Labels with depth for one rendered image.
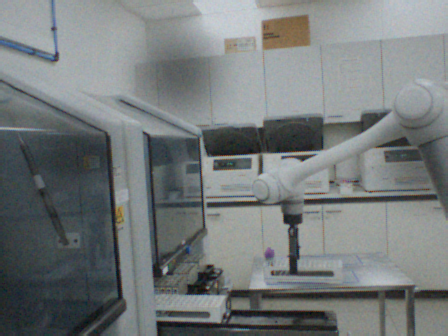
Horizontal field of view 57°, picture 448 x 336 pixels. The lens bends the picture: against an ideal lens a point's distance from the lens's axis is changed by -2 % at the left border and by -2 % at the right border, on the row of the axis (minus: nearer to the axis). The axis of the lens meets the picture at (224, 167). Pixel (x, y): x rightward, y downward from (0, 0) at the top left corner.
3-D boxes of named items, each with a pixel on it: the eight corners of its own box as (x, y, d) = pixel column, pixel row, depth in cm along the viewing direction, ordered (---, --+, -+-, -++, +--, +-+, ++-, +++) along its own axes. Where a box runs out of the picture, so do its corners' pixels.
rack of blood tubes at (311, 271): (263, 282, 161) (262, 266, 160) (267, 274, 170) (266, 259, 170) (342, 283, 153) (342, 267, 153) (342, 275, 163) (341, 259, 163)
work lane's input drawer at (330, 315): (118, 346, 132) (116, 319, 131) (135, 327, 145) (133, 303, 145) (355, 355, 118) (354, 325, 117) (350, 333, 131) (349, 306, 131)
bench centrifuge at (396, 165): (366, 192, 341) (362, 108, 338) (357, 185, 402) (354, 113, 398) (437, 190, 330) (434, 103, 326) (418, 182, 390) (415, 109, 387)
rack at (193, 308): (129, 324, 133) (128, 305, 132) (141, 311, 142) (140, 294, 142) (220, 327, 127) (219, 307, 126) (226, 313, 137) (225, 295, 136)
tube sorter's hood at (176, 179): (16, 276, 137) (-1, 84, 134) (102, 236, 196) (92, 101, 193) (162, 278, 127) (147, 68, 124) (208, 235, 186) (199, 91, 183)
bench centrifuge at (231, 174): (196, 199, 370) (191, 126, 367) (213, 190, 430) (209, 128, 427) (258, 197, 357) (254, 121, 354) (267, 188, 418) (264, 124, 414)
